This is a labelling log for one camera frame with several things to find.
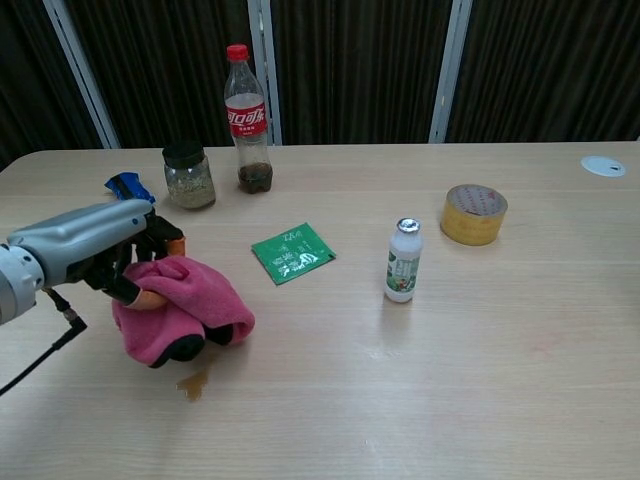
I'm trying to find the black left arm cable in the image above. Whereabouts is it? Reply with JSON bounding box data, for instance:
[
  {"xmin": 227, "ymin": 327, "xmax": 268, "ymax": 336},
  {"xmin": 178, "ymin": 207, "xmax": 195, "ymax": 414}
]
[{"xmin": 0, "ymin": 287, "xmax": 89, "ymax": 396}]

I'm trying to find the pink microfibre cloth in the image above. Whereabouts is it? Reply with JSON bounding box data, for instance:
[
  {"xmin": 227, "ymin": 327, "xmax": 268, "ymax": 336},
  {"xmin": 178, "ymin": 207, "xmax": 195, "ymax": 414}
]
[{"xmin": 110, "ymin": 255, "xmax": 257, "ymax": 370}]

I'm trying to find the small white milk drink bottle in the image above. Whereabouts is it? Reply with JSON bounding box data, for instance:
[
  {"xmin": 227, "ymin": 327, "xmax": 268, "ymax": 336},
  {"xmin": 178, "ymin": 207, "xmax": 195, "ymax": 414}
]
[{"xmin": 383, "ymin": 217, "xmax": 425, "ymax": 304}]

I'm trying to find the cola bottle with red cap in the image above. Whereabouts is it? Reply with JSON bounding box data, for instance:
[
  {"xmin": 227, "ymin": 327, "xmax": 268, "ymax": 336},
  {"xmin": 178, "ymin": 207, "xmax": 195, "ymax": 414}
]
[{"xmin": 223, "ymin": 43, "xmax": 275, "ymax": 195}]

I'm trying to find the grey partition post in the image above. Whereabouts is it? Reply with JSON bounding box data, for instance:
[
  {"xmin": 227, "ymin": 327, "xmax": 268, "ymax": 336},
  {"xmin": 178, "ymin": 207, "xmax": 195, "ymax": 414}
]
[
  {"xmin": 428, "ymin": 0, "xmax": 474, "ymax": 144},
  {"xmin": 42, "ymin": 0, "xmax": 122, "ymax": 150},
  {"xmin": 248, "ymin": 0, "xmax": 283, "ymax": 147}
]

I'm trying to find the glass jar with black lid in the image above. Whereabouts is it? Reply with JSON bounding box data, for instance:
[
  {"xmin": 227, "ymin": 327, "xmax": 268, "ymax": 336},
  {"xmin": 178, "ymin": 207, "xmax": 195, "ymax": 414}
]
[{"xmin": 161, "ymin": 141, "xmax": 217, "ymax": 211}]

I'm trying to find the blue snack packet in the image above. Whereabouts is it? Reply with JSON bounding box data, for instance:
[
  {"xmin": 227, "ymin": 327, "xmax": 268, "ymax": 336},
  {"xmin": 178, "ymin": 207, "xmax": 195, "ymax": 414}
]
[{"xmin": 103, "ymin": 172, "xmax": 157, "ymax": 205}]

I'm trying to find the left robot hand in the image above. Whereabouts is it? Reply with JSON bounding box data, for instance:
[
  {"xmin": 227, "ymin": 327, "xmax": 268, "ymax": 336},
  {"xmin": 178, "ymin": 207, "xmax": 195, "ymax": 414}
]
[{"xmin": 7, "ymin": 198, "xmax": 188, "ymax": 312}]

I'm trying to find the brown liquid spill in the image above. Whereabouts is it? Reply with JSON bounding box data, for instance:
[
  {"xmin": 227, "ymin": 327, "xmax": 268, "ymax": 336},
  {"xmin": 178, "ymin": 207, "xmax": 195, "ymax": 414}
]
[{"xmin": 175, "ymin": 367, "xmax": 214, "ymax": 403}]

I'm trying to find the yellow packing tape roll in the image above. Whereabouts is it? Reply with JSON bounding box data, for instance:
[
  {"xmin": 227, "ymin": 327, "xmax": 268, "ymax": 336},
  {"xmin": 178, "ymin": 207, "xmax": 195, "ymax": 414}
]
[{"xmin": 439, "ymin": 183, "xmax": 509, "ymax": 247}]

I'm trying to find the white round cable grommet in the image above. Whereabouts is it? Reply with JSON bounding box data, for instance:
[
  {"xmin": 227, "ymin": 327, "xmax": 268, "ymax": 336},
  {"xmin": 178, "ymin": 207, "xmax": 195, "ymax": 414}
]
[{"xmin": 580, "ymin": 154, "xmax": 627, "ymax": 178}]

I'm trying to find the green sachet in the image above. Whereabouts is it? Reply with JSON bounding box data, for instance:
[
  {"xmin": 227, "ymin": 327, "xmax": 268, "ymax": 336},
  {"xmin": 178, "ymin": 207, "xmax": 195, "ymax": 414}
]
[{"xmin": 250, "ymin": 221, "xmax": 338, "ymax": 287}]

